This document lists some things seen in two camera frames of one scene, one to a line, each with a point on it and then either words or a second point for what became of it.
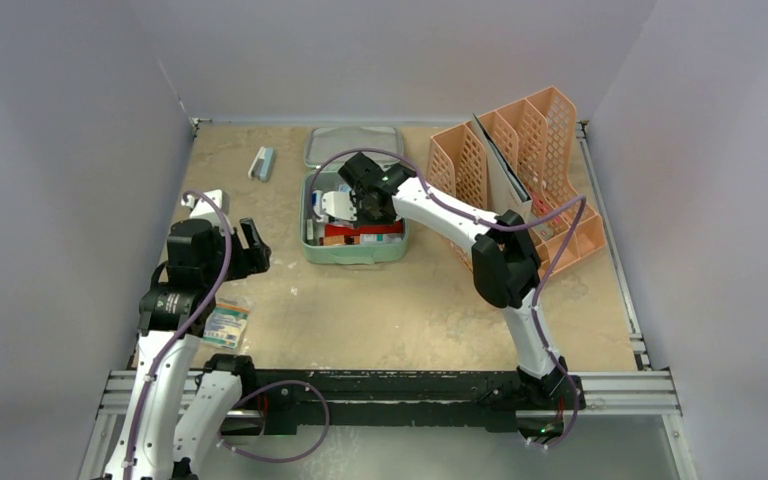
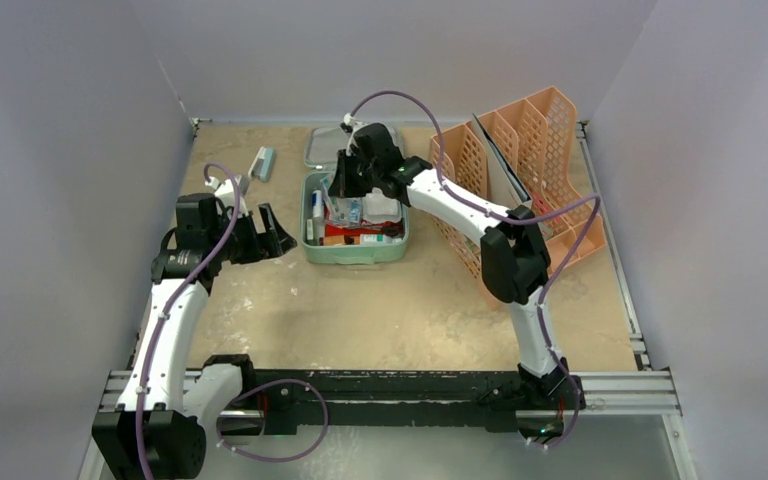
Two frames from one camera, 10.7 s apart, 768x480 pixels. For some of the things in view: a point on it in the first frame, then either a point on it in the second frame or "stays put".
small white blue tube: (316, 201) stays put
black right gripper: (366, 206) → (358, 170)
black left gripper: (250, 260) → (259, 244)
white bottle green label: (381, 238) stays put
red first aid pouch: (332, 230) stays put
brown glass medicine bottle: (341, 240) stays put
